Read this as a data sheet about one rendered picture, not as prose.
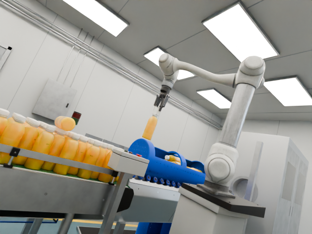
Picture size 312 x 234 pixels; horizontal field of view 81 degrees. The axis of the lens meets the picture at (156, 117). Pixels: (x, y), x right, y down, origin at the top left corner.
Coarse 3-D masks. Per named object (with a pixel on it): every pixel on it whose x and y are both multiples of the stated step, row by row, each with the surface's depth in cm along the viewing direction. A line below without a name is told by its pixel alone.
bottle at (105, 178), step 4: (108, 156) 108; (104, 160) 109; (108, 160) 107; (104, 164) 107; (108, 168) 106; (100, 176) 105; (104, 176) 105; (108, 176) 106; (100, 180) 104; (104, 180) 105; (108, 180) 106
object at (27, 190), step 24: (0, 168) 72; (0, 192) 72; (24, 192) 77; (48, 192) 83; (72, 192) 90; (96, 192) 98; (0, 216) 74; (24, 216) 80; (48, 216) 87; (72, 216) 92; (96, 216) 105
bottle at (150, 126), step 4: (152, 116) 137; (156, 116) 138; (148, 120) 137; (152, 120) 135; (156, 120) 136; (148, 124) 135; (152, 124) 134; (148, 128) 134; (152, 128) 134; (144, 132) 134; (148, 132) 133; (152, 132) 134; (144, 136) 133; (148, 136) 133
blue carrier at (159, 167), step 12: (132, 144) 151; (144, 144) 140; (144, 156) 135; (156, 156) 173; (180, 156) 163; (156, 168) 138; (168, 168) 146; (180, 168) 155; (180, 180) 160; (192, 180) 169; (204, 180) 180
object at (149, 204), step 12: (144, 180) 145; (144, 192) 132; (156, 192) 141; (168, 192) 150; (132, 204) 128; (144, 204) 135; (156, 204) 142; (168, 204) 150; (120, 216) 126; (132, 216) 133; (144, 216) 140; (156, 216) 148; (168, 216) 157
